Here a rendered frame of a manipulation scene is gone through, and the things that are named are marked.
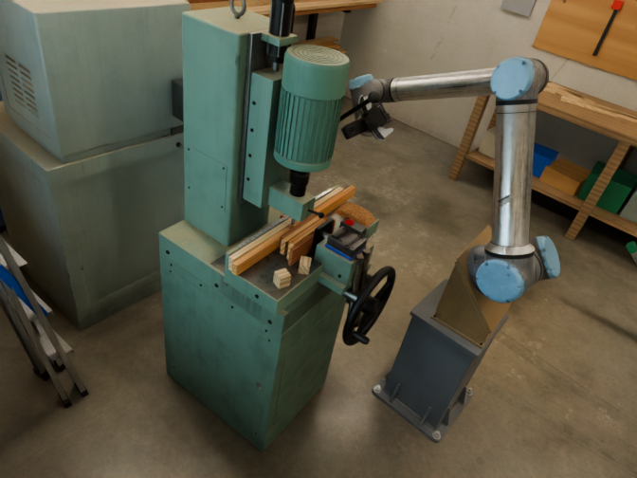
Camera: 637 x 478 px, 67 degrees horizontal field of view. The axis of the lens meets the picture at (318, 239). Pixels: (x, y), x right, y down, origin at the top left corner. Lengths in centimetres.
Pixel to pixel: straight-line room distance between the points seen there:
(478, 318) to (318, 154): 91
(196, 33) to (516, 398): 215
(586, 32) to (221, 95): 336
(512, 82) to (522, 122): 12
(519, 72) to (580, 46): 288
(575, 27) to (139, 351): 374
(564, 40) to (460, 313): 293
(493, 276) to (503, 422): 108
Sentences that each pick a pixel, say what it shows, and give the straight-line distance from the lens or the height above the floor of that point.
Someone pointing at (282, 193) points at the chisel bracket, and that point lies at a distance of 152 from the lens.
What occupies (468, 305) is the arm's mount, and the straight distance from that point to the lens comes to 189.
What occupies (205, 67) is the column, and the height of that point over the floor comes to 139.
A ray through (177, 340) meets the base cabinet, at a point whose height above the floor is 30.
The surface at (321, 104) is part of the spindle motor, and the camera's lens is 131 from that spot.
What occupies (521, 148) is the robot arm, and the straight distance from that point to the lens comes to 155.
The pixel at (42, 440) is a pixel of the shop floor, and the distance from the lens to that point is 227.
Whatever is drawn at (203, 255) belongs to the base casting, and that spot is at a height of 80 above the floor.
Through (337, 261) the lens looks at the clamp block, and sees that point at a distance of 149.
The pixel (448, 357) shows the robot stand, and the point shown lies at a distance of 204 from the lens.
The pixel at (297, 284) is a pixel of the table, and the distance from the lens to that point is 145.
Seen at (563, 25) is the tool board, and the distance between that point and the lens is 441.
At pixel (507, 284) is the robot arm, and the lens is 160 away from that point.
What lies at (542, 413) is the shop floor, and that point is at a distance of 269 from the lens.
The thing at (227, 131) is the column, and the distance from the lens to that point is 148.
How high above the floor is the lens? 188
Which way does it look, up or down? 37 degrees down
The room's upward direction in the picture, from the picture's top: 11 degrees clockwise
